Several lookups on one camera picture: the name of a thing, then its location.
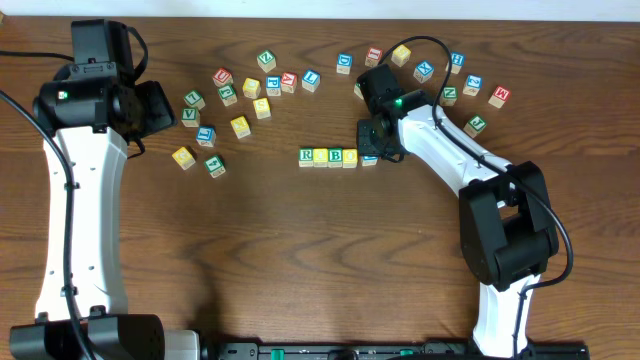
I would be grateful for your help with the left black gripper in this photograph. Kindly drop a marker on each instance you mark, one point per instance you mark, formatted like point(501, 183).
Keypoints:
point(157, 106)

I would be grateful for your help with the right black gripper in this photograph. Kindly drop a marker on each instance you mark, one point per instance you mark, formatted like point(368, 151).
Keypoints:
point(365, 147)

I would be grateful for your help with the blue T block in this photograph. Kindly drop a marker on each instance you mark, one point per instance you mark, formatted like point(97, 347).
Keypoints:
point(369, 161)

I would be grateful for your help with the yellow O block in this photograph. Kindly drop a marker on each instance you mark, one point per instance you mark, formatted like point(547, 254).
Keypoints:
point(349, 158)
point(320, 157)

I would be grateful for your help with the green B block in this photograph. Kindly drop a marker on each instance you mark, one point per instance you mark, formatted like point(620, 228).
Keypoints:
point(335, 157)

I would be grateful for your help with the green r block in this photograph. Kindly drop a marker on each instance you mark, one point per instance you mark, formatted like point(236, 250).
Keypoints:
point(306, 157)
point(358, 92)

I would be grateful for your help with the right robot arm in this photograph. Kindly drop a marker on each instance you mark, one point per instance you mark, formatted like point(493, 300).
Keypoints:
point(507, 235)

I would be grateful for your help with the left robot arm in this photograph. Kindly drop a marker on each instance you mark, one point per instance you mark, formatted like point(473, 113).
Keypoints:
point(82, 310)

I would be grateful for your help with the red I block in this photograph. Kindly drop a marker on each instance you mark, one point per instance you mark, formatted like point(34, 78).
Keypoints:
point(373, 56)

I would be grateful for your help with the blue X block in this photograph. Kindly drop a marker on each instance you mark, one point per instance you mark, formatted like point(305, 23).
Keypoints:
point(423, 72)

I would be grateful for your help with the blue D block top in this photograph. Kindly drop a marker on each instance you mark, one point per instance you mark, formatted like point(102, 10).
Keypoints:
point(344, 63)

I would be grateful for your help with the yellow block top right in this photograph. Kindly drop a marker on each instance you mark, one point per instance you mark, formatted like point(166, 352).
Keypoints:
point(401, 55)

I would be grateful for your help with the blue l block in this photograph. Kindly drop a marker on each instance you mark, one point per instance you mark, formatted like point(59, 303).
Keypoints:
point(311, 80)
point(206, 136)

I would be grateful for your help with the green J block right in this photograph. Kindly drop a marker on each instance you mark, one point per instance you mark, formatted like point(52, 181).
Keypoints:
point(475, 126)

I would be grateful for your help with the green j block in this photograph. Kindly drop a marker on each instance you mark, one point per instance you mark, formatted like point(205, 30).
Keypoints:
point(227, 95)
point(475, 126)

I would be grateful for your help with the green 7 block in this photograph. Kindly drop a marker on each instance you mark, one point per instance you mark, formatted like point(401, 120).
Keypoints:
point(194, 99)

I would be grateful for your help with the red A block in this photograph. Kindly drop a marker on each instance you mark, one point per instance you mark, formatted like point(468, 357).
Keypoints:
point(289, 82)

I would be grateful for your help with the green V block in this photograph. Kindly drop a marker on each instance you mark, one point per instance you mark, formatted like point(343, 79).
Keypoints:
point(190, 117)

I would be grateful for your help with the blue H block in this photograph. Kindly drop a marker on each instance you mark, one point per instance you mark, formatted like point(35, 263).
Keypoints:
point(456, 62)

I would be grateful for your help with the blue P block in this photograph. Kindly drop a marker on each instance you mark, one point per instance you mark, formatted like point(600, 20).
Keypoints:
point(273, 86)

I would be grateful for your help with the red U block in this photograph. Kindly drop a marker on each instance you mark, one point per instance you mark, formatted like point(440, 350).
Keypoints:
point(222, 77)

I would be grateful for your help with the yellow S block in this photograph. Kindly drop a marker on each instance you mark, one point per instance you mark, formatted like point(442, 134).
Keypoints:
point(262, 108)

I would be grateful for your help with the red M block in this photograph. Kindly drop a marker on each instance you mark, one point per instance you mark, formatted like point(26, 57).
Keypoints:
point(499, 97)

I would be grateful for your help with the green J block left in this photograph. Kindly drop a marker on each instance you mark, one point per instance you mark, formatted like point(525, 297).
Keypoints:
point(227, 95)

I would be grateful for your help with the yellow block far left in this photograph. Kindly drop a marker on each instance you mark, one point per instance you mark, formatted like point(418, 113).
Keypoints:
point(184, 158)

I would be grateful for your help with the blue L block left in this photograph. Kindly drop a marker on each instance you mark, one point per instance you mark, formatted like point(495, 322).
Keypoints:
point(206, 136)

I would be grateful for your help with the green Z block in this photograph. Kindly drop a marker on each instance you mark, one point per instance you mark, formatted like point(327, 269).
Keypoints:
point(266, 61)

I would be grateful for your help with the yellow block upper left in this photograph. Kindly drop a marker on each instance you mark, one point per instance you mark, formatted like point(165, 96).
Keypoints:
point(251, 88)

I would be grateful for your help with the yellow block centre left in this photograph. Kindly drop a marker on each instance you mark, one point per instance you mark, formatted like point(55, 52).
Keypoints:
point(240, 127)

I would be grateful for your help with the green 4 block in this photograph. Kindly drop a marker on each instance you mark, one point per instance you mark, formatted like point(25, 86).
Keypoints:
point(215, 166)

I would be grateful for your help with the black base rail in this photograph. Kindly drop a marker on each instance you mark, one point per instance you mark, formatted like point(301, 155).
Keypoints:
point(433, 349)

